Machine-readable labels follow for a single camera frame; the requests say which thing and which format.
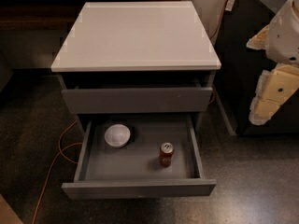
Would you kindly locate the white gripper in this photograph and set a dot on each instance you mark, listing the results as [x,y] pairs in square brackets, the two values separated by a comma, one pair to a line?
[284,36]

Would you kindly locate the grey drawer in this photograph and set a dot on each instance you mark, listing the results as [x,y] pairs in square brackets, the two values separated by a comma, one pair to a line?
[134,171]
[172,99]

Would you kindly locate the grey top drawer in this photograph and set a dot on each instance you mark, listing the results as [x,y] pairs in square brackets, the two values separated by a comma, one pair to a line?
[172,99]

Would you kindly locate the black bin cabinet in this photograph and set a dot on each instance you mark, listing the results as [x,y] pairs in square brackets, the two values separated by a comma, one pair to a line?
[241,67]

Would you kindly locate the red soda can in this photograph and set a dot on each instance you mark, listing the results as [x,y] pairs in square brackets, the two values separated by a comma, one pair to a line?
[166,153]

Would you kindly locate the grey cabinet with white top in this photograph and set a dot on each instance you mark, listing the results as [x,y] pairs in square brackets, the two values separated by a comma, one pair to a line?
[136,44]

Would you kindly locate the white bowl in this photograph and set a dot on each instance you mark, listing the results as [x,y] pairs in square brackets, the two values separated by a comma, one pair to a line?
[117,135]

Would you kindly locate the wooden board corner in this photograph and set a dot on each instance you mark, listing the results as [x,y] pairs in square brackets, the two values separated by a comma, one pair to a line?
[7,215]

